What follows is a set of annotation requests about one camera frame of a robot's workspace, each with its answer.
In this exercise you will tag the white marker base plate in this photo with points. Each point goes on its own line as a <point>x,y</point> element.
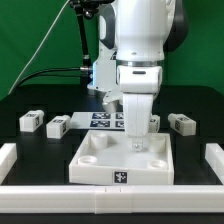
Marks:
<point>97,120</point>

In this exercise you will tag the white left fence rail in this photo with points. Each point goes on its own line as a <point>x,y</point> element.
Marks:
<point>8,156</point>

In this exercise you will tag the black camera pole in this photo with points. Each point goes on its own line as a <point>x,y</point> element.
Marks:
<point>84,9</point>

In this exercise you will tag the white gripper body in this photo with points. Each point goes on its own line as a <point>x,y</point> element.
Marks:
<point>138,86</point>

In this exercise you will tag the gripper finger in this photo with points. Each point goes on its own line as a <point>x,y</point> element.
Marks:
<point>137,144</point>

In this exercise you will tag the white square tabletop part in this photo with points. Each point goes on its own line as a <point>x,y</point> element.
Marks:
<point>107,158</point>

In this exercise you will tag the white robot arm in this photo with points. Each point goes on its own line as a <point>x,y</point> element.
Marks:
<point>134,35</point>

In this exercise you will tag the white front fence rail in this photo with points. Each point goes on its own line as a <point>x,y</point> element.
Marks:
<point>115,199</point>

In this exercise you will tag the white right fence rail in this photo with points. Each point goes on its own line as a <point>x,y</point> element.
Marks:
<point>214,156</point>

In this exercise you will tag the white fence rail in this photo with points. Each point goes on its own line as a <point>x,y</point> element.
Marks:
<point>115,199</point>
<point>8,156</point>
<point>214,156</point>

